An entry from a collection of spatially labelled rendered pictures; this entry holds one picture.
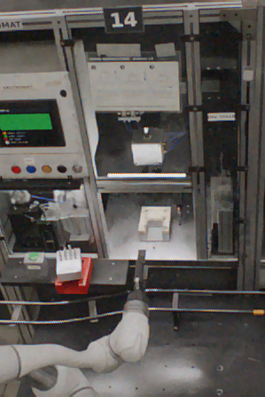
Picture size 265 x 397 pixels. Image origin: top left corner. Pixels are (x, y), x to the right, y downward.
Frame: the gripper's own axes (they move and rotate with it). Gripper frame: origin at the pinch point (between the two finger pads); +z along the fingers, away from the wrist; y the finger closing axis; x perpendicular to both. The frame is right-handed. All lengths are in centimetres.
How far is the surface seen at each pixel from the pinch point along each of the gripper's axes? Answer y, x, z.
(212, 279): -53, -24, 38
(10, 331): -112, 92, 46
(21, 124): 52, 40, 18
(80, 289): -18.4, 27.4, 1.9
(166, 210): -14.5, -4.6, 44.4
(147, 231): -20.3, 3.5, 36.9
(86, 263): -15.6, 26.3, 13.3
